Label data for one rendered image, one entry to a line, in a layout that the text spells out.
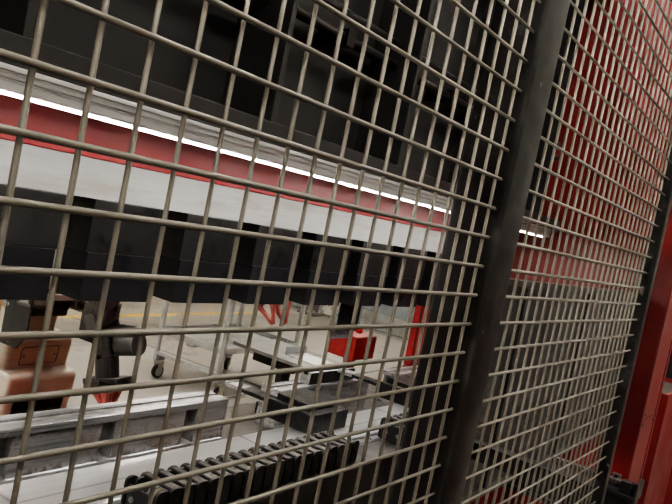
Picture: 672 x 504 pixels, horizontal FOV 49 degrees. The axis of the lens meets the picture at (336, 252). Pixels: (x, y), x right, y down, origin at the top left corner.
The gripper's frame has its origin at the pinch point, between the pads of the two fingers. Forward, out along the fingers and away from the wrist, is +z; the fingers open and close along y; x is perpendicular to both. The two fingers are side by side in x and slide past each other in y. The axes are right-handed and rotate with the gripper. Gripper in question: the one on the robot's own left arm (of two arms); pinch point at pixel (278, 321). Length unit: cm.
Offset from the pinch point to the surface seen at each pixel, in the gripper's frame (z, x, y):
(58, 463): 26, -11, -82
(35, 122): -20, -40, -97
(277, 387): 19.3, -12.5, -22.8
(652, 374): 41, -71, 85
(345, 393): 23.8, -13.7, 2.5
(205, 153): -21, -41, -63
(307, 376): 18.1, -14.3, -12.8
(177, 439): 26, -11, -55
